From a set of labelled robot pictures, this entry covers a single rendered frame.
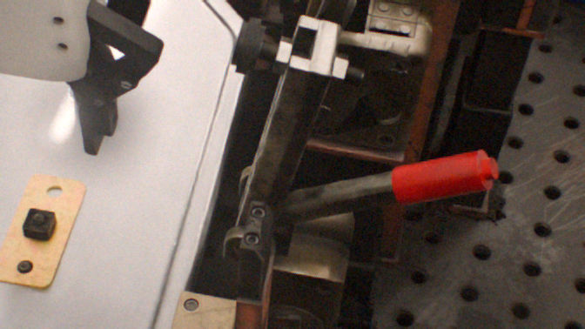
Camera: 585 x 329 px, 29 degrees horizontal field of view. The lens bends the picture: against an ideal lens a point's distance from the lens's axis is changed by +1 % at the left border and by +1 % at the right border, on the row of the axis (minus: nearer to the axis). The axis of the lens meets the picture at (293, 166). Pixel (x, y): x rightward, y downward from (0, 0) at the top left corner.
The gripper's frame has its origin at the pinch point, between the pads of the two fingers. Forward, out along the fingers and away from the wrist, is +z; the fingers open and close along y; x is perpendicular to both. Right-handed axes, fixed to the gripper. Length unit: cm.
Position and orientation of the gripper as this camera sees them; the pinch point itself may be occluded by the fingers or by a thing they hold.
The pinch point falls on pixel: (16, 110)
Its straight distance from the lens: 65.3
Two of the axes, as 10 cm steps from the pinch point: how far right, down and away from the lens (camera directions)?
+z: -0.6, 6.1, 7.9
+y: -9.8, -1.8, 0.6
